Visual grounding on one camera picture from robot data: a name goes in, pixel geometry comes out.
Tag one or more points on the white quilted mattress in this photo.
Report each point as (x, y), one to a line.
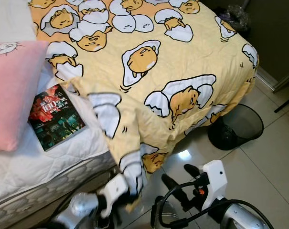
(48, 171)

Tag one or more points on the dark red-titled book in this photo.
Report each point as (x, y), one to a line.
(56, 119)

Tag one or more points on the yellow egg cartoon blanket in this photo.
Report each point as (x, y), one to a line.
(168, 57)

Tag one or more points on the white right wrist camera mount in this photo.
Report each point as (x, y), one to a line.
(215, 174)

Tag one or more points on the crinkled clear plastic bag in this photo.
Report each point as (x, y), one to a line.
(237, 18)

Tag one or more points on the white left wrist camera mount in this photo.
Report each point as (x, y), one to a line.
(113, 188)

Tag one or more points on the black mesh wastebasket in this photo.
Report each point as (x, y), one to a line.
(237, 126)

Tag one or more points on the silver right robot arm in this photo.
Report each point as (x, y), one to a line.
(244, 219)

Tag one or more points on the thin black rod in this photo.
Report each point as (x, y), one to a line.
(285, 103)

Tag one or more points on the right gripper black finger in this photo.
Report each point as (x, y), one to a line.
(174, 183)
(195, 172)

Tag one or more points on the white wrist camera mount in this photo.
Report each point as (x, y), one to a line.
(113, 188)
(215, 174)

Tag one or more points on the pink pillow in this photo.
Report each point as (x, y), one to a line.
(15, 95)

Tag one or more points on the grey robot leg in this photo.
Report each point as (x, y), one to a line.
(156, 214)

